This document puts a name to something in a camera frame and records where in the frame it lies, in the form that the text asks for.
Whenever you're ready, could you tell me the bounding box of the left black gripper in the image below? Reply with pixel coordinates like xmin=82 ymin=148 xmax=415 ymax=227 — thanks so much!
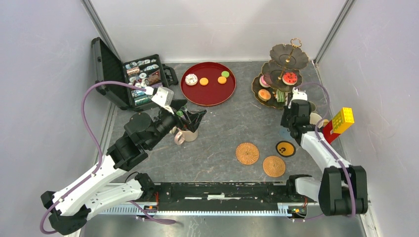
xmin=146 ymin=99 xmax=207 ymax=150

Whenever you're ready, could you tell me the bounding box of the pink beige mug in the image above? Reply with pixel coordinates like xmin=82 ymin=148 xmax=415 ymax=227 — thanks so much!
xmin=169 ymin=127 xmax=199 ymax=145

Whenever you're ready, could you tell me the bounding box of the layered green cake slice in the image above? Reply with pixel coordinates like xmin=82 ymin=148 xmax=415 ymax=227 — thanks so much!
xmin=275 ymin=90 xmax=287 ymax=103

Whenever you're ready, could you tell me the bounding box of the orange macaron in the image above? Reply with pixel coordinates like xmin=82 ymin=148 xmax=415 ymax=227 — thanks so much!
xmin=199 ymin=78 xmax=209 ymax=86
xmin=217 ymin=76 xmax=227 ymax=84

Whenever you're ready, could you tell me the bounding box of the white sprinkled donut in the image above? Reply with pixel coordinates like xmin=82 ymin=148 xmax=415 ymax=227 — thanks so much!
xmin=185 ymin=74 xmax=199 ymax=86

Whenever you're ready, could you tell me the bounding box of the orange fruit tart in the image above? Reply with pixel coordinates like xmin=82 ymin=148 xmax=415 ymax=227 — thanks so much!
xmin=257 ymin=89 xmax=271 ymax=101

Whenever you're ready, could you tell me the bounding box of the green macaron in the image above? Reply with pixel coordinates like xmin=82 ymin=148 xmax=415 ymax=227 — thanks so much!
xmin=221 ymin=71 xmax=230 ymax=78

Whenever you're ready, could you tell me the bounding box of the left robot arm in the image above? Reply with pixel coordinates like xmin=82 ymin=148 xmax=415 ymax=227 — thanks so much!
xmin=40 ymin=107 xmax=207 ymax=235

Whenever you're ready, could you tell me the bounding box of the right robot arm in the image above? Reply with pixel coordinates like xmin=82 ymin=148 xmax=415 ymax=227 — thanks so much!
xmin=281 ymin=99 xmax=369 ymax=216

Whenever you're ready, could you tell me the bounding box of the green mug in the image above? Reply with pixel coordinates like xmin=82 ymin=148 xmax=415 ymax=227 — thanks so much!
xmin=176 ymin=110 xmax=184 ymax=117

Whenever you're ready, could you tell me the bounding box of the yellow cream mug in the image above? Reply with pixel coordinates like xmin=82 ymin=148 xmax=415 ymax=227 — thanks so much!
xmin=309 ymin=113 xmax=329 ymax=128

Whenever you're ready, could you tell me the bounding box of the blue round coaster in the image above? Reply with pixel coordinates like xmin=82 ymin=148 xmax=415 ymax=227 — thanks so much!
xmin=279 ymin=127 xmax=292 ymax=140

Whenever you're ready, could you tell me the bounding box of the small grey-green cup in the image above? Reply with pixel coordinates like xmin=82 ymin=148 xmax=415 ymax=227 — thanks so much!
xmin=310 ymin=101 xmax=317 ymax=112

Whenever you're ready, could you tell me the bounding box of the black yellow round coaster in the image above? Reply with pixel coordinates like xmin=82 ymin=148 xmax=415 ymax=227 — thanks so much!
xmin=275 ymin=141 xmax=296 ymax=158

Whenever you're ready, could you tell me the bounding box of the red round tray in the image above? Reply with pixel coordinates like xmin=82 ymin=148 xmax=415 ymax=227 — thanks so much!
xmin=179 ymin=62 xmax=237 ymax=107

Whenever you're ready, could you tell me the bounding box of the three-tier gold dessert stand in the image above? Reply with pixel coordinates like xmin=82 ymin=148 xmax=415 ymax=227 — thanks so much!
xmin=251 ymin=38 xmax=309 ymax=109

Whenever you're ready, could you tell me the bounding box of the red yellow block toy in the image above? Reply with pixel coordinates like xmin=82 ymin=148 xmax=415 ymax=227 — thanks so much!
xmin=323 ymin=107 xmax=355 ymax=144

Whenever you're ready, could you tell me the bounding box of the woven coaster right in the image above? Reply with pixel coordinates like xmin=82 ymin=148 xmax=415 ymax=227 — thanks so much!
xmin=262 ymin=156 xmax=286 ymax=178

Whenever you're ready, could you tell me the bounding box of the woven coaster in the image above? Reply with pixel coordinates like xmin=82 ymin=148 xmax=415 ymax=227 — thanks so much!
xmin=262 ymin=156 xmax=286 ymax=178
xmin=235 ymin=142 xmax=259 ymax=165

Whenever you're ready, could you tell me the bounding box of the woven coaster left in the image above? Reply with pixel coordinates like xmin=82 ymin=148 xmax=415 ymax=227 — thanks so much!
xmin=235 ymin=142 xmax=259 ymax=165

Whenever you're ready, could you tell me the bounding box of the black open case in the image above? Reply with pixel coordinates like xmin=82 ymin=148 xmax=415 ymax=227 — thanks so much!
xmin=91 ymin=37 xmax=178 ymax=112

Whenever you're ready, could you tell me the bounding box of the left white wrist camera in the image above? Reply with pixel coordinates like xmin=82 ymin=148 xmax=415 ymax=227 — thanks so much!
xmin=152 ymin=87 xmax=174 ymax=115

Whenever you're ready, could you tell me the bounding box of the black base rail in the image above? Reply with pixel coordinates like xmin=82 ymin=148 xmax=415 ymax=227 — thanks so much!
xmin=130 ymin=172 xmax=317 ymax=218

